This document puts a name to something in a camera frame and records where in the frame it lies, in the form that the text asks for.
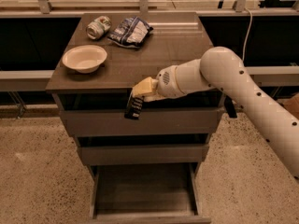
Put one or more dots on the white bowl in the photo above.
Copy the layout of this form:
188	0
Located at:
84	59

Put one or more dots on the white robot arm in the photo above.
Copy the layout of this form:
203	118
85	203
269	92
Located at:
222	69

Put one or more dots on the cardboard box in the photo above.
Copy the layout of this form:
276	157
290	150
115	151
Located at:
292	105

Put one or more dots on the top grey drawer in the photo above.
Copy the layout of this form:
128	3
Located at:
102	114

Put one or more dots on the black rxbar chocolate bar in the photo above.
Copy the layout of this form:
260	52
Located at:
134	107

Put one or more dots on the crushed green white can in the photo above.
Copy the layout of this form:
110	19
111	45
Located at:
98	27

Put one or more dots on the grey drawer cabinet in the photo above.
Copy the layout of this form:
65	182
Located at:
175	39

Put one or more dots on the blue white chip bag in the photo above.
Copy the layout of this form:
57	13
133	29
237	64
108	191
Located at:
130	33

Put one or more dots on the middle grey drawer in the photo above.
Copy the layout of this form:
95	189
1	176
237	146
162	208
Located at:
144	149

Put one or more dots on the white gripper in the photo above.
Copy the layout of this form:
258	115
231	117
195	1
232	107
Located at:
165	84

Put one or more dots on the bottom grey open drawer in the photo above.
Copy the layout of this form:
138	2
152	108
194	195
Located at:
146	194

